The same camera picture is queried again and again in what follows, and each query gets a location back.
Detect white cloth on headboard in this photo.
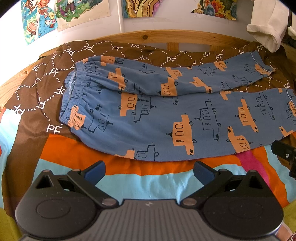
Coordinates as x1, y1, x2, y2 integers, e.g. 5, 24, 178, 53
247, 0, 289, 53

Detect white wall pipe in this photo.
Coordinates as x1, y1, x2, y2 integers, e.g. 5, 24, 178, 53
116, 0, 125, 33

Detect green cartoon poster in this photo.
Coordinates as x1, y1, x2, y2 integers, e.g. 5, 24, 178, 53
55, 0, 110, 32

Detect blue car-print pants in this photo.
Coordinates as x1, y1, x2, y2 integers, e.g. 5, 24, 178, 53
59, 51, 295, 162

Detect yellow brown abstract poster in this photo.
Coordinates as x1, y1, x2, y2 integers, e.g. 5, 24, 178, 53
121, 0, 163, 19

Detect brown patterned bedspread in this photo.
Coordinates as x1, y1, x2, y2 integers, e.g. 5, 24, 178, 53
1, 41, 293, 216

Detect cartoon poster far left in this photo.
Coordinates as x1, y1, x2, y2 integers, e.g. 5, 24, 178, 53
21, 0, 58, 44

